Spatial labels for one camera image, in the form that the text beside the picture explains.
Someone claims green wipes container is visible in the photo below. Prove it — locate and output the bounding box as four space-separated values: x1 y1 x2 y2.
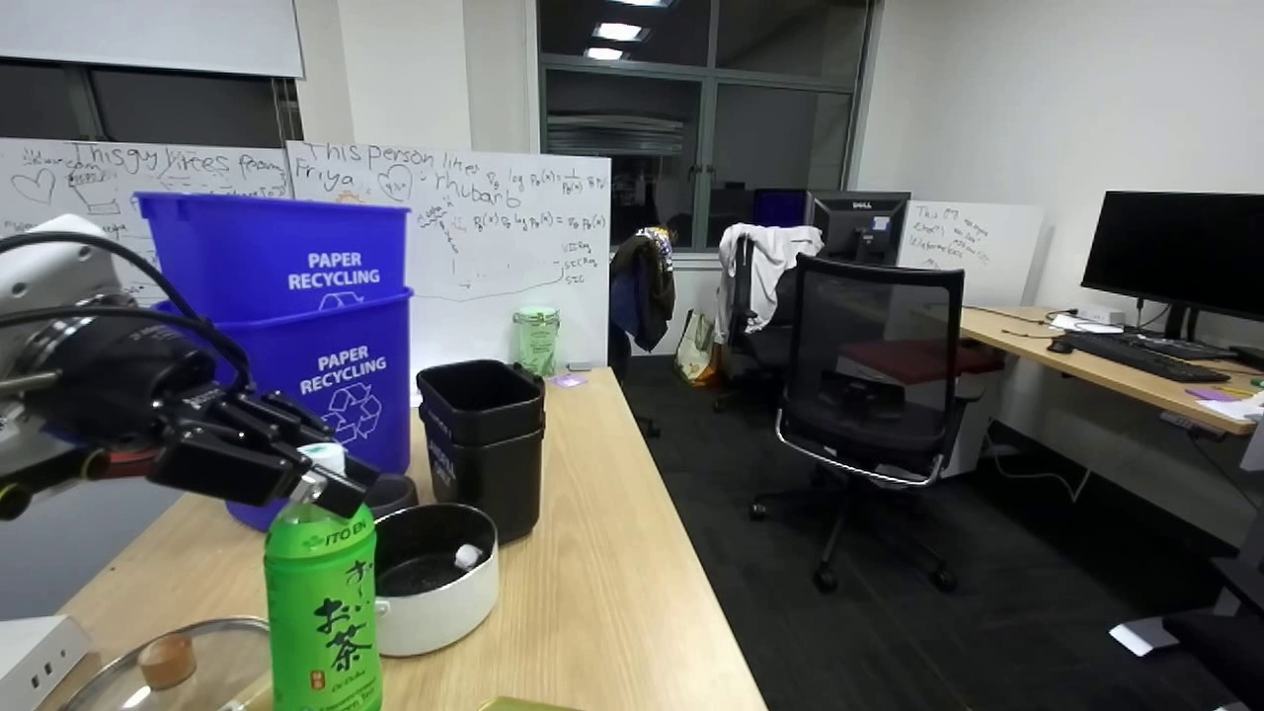
512 306 564 382

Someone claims small whiteboard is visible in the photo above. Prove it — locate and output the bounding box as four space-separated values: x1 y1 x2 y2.
900 198 1050 311

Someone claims white power strip box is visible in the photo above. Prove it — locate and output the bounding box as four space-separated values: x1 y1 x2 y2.
0 609 94 711

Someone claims small black monitor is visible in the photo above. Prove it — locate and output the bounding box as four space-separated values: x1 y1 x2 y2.
803 191 917 269

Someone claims black mesh office chair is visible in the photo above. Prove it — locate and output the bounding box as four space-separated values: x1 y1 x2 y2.
747 252 972 595

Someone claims black keyboard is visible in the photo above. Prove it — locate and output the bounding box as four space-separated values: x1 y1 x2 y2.
1050 328 1237 386

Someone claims brown topped pedestal cabinet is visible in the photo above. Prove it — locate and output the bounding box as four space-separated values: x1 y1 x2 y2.
834 335 1007 484

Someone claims white floor object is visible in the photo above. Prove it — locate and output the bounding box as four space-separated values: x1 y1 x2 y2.
1107 618 1180 663

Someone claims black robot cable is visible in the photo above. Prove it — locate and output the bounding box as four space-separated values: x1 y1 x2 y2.
0 229 256 399

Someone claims wooden office desk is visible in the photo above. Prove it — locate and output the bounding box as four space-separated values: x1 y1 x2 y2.
962 310 1264 441

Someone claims yellow bag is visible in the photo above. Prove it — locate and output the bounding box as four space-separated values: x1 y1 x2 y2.
677 310 724 390

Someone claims white hanging jacket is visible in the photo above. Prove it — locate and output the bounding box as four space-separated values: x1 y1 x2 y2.
714 220 825 331

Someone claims large black monitor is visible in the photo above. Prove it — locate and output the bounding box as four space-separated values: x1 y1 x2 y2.
1080 191 1264 352

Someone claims dark hanging jacket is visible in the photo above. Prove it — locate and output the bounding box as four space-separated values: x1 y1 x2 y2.
610 229 681 352

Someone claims glass pot lid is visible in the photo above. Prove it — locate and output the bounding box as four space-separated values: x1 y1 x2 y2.
55 618 282 711

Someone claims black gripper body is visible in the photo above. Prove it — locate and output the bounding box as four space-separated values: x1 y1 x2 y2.
23 319 230 459

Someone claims white roller blind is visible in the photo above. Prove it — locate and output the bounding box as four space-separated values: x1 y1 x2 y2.
0 0 309 79

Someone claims blue paper recycling bin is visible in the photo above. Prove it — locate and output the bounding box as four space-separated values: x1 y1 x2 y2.
156 290 418 539
135 191 415 319

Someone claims green tea bottle white cap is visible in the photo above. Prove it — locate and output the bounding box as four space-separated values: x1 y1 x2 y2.
261 439 389 711

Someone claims large written whiteboard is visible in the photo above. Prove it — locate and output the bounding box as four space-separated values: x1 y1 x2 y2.
286 137 618 382

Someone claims black landfill bin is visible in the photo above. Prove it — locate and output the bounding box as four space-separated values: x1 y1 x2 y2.
415 355 551 431
418 410 551 545

